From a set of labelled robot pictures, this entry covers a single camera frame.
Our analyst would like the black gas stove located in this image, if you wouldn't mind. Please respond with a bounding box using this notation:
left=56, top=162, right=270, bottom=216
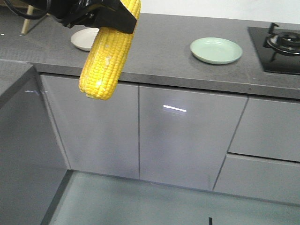
left=248, top=22, right=300, bottom=75

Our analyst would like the grey cabinet door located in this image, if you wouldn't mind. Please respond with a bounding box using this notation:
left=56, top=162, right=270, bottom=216
left=139, top=86, right=247, bottom=191
left=41, top=75, right=139, bottom=179

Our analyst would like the grey side cabinet panel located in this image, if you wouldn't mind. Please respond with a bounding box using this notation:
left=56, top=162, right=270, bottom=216
left=0, top=64, right=69, bottom=225

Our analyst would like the grey drawer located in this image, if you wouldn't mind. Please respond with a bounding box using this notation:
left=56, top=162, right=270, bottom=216
left=213, top=154, right=300, bottom=205
left=229, top=98, right=300, bottom=162

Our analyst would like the yellow corn cob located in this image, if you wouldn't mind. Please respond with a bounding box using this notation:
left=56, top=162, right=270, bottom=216
left=78, top=0, right=142, bottom=101

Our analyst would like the grey lower drawer front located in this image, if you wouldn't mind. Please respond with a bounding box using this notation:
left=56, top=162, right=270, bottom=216
left=213, top=154, right=300, bottom=205

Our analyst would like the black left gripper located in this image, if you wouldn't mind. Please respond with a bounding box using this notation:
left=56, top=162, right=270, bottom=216
left=50, top=0, right=137, bottom=34

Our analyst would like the wooden stick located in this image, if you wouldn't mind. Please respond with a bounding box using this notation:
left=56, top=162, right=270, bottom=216
left=21, top=5, right=34, bottom=35

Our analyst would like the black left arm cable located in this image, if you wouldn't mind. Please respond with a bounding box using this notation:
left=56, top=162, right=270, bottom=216
left=3, top=0, right=51, bottom=21

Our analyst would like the grey upper drawer front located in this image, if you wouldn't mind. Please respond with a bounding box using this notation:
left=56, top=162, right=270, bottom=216
left=229, top=98, right=300, bottom=162

